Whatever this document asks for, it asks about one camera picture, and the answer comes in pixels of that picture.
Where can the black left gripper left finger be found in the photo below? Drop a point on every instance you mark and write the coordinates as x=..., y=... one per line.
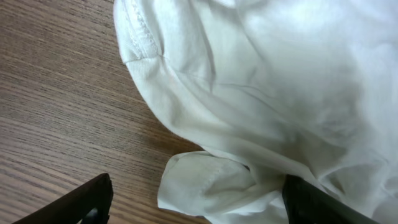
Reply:
x=89, y=203

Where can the white Puma t-shirt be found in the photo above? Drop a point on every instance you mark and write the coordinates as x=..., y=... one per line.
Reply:
x=268, y=89

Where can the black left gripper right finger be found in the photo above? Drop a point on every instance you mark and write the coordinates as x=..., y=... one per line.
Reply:
x=306, y=204

